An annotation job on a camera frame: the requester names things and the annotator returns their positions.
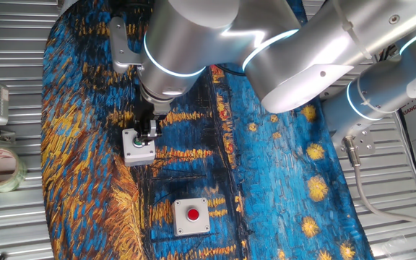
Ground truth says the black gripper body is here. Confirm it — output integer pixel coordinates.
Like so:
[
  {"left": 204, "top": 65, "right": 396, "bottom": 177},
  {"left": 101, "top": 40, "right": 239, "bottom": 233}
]
[{"left": 135, "top": 99, "right": 165, "bottom": 124}]

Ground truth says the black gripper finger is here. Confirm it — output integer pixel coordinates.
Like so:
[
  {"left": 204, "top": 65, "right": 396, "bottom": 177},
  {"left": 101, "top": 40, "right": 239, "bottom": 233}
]
[
  {"left": 134, "top": 121, "right": 150, "bottom": 145},
  {"left": 149, "top": 120, "right": 163, "bottom": 141}
]

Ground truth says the white box green button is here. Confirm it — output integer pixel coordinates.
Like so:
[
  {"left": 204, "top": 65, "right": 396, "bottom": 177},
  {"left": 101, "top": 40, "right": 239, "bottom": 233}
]
[{"left": 121, "top": 128, "right": 157, "bottom": 168}]

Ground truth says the white box red button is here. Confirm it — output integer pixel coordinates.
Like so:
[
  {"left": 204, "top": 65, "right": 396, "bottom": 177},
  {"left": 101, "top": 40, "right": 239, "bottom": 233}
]
[{"left": 171, "top": 197, "right": 212, "bottom": 238}]

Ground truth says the starry night painting cloth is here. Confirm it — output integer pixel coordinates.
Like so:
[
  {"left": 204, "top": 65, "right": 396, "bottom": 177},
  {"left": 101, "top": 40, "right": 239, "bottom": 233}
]
[{"left": 40, "top": 0, "right": 375, "bottom": 260}]

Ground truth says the clear tape roll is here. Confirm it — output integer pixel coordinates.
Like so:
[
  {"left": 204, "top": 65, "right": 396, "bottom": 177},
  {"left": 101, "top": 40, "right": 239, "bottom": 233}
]
[{"left": 0, "top": 146, "right": 27, "bottom": 193}]

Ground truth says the brown wooden board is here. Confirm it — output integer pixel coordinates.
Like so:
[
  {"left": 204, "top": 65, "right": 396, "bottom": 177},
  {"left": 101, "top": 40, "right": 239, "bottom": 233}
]
[{"left": 373, "top": 45, "right": 399, "bottom": 65}]

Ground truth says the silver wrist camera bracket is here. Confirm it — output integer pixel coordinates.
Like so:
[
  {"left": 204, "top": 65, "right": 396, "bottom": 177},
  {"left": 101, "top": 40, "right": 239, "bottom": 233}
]
[{"left": 108, "top": 16, "right": 144, "bottom": 75}]

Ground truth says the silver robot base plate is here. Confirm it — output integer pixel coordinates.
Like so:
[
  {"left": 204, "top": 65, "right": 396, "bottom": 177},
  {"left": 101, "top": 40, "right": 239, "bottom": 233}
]
[{"left": 332, "top": 128, "right": 376, "bottom": 159}]

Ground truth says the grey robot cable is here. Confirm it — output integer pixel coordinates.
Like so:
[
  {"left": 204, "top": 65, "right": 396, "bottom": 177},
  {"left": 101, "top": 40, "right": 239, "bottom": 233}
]
[{"left": 341, "top": 136, "right": 416, "bottom": 238}]

